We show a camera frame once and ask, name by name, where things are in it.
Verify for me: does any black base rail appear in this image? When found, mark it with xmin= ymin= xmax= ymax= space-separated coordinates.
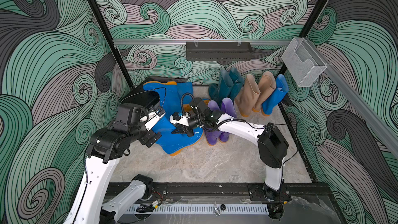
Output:
xmin=105 ymin=181 xmax=333 ymax=202

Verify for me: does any teal boot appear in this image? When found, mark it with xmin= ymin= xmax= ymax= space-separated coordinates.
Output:
xmin=208 ymin=69 xmax=234 ymax=106
xmin=229 ymin=67 xmax=245 ymax=101

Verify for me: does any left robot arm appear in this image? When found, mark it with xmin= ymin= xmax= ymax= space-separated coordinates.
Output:
xmin=65 ymin=103 xmax=165 ymax=224

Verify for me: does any beige boot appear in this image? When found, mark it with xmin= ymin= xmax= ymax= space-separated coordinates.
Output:
xmin=234 ymin=74 xmax=261 ymax=117
xmin=253 ymin=71 xmax=276 ymax=113

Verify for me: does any aluminium rail back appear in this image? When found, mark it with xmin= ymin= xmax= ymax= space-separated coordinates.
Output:
xmin=113 ymin=38 xmax=291 ymax=46

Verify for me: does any large blue boot front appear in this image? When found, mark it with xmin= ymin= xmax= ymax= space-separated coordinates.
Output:
xmin=151 ymin=117 xmax=203 ymax=156

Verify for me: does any purple boot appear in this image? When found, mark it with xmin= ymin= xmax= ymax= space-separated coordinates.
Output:
xmin=219 ymin=97 xmax=237 ymax=143
xmin=205 ymin=100 xmax=222 ymax=146

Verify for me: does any teal boot back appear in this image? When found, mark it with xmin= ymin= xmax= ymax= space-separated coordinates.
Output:
xmin=208 ymin=69 xmax=234 ymax=106

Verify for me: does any white slotted cable duct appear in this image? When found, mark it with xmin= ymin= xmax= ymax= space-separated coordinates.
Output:
xmin=126 ymin=203 xmax=269 ymax=216

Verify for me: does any aluminium rail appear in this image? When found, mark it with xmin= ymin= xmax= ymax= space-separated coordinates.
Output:
xmin=307 ymin=40 xmax=398 ymax=157
xmin=113 ymin=38 xmax=291 ymax=46

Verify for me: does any black case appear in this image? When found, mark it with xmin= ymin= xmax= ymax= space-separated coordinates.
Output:
xmin=120 ymin=77 xmax=160 ymax=109

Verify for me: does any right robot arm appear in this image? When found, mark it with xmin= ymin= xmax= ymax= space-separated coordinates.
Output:
xmin=170 ymin=97 xmax=289 ymax=192

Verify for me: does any aluminium rail right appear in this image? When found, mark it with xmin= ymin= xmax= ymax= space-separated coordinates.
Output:
xmin=307 ymin=40 xmax=398 ymax=157

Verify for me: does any small blue boot orange sole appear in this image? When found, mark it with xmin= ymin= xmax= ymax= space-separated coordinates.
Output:
xmin=177 ymin=82 xmax=193 ymax=112

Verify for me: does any beige boot back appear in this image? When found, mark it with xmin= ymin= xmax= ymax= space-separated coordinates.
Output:
xmin=234 ymin=74 xmax=261 ymax=117

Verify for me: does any clear mesh wall bin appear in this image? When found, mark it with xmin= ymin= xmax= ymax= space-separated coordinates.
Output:
xmin=282 ymin=37 xmax=327 ymax=88

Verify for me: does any black wall shelf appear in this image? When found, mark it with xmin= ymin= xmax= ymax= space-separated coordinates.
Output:
xmin=186 ymin=41 xmax=253 ymax=62

